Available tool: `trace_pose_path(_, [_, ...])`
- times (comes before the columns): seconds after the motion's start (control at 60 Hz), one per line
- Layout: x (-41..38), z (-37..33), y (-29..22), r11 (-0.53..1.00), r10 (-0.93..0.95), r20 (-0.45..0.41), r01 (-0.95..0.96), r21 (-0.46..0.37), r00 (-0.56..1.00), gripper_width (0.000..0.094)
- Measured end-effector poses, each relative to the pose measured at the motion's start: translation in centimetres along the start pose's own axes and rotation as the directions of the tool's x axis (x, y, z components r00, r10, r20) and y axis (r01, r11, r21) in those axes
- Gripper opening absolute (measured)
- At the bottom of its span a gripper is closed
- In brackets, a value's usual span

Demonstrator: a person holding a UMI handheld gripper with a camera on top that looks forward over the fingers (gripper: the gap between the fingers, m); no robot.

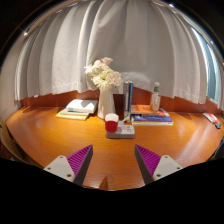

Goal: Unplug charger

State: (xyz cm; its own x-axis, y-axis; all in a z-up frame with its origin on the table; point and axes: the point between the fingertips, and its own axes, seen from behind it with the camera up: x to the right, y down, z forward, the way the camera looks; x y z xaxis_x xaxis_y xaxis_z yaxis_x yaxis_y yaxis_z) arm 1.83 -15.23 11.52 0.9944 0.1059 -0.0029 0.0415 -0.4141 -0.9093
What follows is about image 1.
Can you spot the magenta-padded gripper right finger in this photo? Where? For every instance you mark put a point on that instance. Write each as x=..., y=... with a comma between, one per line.
x=166, y=165

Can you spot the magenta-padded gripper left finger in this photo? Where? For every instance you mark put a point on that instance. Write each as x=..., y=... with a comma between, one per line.
x=61, y=166

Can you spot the blue flat book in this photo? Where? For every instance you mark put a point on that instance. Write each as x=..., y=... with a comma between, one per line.
x=151, y=118

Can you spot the dark chair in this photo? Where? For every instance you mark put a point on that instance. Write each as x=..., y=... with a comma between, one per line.
x=220, y=151

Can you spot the orange book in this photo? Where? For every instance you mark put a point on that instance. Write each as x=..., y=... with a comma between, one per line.
x=141, y=109

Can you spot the small dark remote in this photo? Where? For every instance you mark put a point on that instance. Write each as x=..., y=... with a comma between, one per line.
x=217, y=125

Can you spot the red and white packet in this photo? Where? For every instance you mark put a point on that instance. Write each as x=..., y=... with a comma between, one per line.
x=210, y=117

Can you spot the white book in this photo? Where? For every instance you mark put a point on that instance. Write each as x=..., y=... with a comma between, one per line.
x=82, y=105

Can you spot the clear bottle with green cap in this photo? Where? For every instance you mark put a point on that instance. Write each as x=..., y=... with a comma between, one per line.
x=155, y=100

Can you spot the white ceramic vase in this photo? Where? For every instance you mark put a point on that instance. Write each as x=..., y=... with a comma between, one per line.
x=106, y=106

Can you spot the grey upright book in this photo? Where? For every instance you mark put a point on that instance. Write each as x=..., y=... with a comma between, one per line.
x=125, y=96

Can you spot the window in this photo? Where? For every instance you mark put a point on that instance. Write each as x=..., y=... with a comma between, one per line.
x=211, y=76

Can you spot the white and pink flower bouquet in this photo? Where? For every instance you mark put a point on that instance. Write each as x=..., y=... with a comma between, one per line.
x=103, y=75

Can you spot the white curtain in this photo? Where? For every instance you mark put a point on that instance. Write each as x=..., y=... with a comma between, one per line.
x=133, y=50

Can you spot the white wall outlet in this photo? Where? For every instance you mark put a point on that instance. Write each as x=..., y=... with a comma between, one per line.
x=117, y=90

